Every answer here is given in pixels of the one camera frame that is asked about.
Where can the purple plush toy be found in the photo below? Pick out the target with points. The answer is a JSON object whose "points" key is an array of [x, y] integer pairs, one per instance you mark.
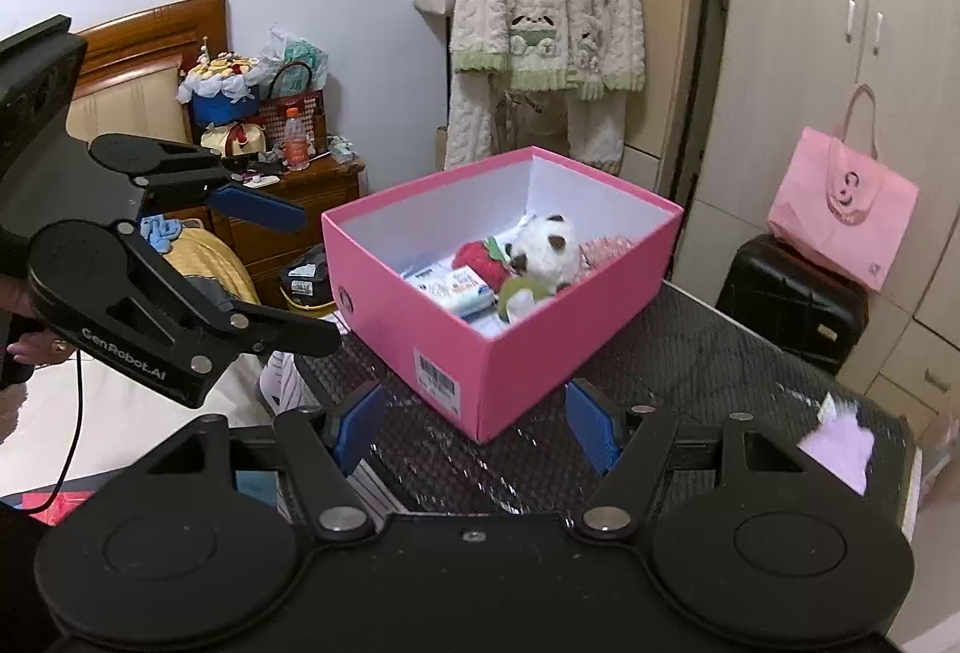
{"points": [[836, 450]]}

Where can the wooden bed headboard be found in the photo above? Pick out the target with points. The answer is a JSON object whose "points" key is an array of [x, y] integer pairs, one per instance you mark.
{"points": [[150, 23]]}

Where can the red strawberry plush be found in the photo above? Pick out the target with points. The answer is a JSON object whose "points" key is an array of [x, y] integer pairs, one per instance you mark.
{"points": [[480, 257]]}

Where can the crumpled white green packet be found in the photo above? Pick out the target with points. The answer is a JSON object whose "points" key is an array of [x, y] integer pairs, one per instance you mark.
{"points": [[343, 147]]}

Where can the white cat plush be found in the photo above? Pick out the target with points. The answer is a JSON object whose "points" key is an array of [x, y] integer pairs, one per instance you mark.
{"points": [[544, 248]]}

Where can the red woven basket bag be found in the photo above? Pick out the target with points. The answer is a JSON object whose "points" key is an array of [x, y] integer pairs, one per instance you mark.
{"points": [[270, 113]]}

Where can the wooden nightstand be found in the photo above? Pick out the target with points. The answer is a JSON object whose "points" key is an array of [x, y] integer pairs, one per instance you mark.
{"points": [[315, 196]]}

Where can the person's left hand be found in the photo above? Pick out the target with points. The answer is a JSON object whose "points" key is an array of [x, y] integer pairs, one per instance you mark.
{"points": [[45, 348]]}

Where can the cream hat with red ribbon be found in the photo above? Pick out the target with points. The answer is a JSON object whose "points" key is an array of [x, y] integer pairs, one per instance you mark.
{"points": [[232, 139]]}

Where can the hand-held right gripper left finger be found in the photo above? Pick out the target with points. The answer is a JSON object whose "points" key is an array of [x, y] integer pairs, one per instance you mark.
{"points": [[356, 432]]}

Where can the pink white striped cloth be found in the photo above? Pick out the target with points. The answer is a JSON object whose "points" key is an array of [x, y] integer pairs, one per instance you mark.
{"points": [[285, 387]]}

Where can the black round object yellow rim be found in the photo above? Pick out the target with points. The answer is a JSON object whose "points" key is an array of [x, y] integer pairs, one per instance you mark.
{"points": [[307, 278]]}

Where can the white bed sheet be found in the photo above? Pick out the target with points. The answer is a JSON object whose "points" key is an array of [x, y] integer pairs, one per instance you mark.
{"points": [[150, 428]]}

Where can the white fluffy pants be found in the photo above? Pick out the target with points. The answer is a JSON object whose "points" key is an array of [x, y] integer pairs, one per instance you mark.
{"points": [[600, 128]]}

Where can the blue knitted cloth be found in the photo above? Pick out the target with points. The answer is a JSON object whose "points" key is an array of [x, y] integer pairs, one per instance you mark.
{"points": [[159, 233]]}

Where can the white green plastic bag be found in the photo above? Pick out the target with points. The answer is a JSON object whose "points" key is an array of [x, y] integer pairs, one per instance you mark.
{"points": [[300, 53]]}

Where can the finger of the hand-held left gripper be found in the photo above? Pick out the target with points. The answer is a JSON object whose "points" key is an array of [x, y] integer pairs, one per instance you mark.
{"points": [[300, 334], [255, 207]]}

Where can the white packet orange blue print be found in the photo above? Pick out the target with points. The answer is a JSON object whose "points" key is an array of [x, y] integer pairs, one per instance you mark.
{"points": [[465, 293]]}

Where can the beige wooden cabinet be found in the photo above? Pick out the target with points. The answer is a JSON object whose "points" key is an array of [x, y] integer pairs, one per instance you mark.
{"points": [[664, 23]]}

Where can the pink tote bag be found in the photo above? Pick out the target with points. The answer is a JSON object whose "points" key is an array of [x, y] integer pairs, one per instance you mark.
{"points": [[832, 233]]}

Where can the flower bouquet in blue box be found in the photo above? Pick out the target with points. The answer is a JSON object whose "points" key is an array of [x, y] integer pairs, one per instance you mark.
{"points": [[217, 98]]}

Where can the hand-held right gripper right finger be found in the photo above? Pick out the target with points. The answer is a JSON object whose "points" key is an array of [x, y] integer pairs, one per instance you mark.
{"points": [[592, 428]]}

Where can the orange cap drink bottle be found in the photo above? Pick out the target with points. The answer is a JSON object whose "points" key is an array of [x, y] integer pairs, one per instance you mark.
{"points": [[295, 139]]}

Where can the black suitcase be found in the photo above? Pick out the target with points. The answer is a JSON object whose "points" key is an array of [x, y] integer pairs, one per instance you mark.
{"points": [[787, 301]]}

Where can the yellow bedding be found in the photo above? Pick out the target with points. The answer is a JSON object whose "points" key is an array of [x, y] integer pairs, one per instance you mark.
{"points": [[210, 256]]}

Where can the beige wardrobe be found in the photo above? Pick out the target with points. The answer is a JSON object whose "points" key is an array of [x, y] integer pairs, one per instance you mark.
{"points": [[795, 23]]}

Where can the pink frilly cloth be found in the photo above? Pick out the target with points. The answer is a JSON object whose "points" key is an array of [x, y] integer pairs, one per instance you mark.
{"points": [[607, 250]]}

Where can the pink cardboard box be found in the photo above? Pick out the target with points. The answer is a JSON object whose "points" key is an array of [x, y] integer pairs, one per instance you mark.
{"points": [[540, 368]]}

